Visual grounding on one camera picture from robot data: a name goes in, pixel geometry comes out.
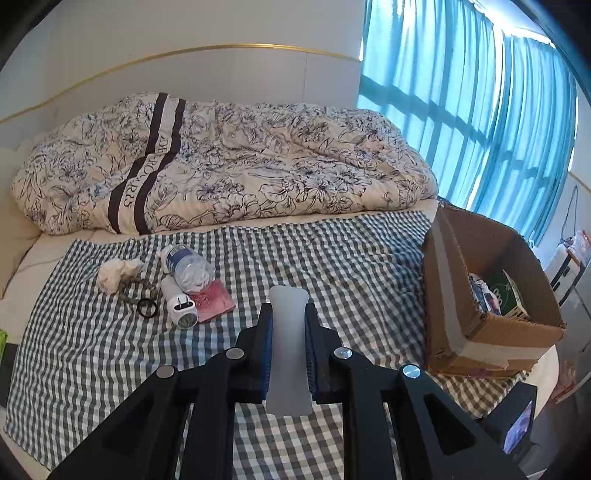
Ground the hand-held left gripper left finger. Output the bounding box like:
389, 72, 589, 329
46, 302, 275, 480

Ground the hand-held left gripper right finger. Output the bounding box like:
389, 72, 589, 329
302, 302, 529, 480

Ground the pink patterned card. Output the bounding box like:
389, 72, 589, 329
191, 281, 236, 324

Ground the cardboard box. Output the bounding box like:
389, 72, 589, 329
422, 203, 568, 379

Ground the white plug-in device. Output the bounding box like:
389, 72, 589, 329
160, 276, 200, 330

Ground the clear water bottle blue label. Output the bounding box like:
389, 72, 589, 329
161, 244, 215, 294

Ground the green medicine box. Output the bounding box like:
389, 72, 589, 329
489, 270, 529, 319

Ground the blue tissue pack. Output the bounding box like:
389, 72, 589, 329
468, 273, 502, 315

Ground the grey bead bracelet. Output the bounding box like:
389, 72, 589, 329
117, 277, 158, 303

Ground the pink packet on floor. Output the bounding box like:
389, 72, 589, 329
551, 362, 578, 402

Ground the white appliance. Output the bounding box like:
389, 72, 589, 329
542, 231, 591, 305

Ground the checkered cloth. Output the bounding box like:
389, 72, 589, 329
4, 210, 532, 480

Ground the pink plastic bag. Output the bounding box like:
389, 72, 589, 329
570, 230, 591, 260

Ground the floral duvet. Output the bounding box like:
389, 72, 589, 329
11, 92, 438, 236

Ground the black phone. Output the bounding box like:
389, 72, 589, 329
0, 344, 20, 409

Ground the beige pillow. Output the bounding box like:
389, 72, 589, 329
0, 148, 42, 296

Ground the blue curtain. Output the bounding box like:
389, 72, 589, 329
358, 0, 578, 245

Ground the hanging black cable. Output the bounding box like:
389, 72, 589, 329
566, 185, 583, 243

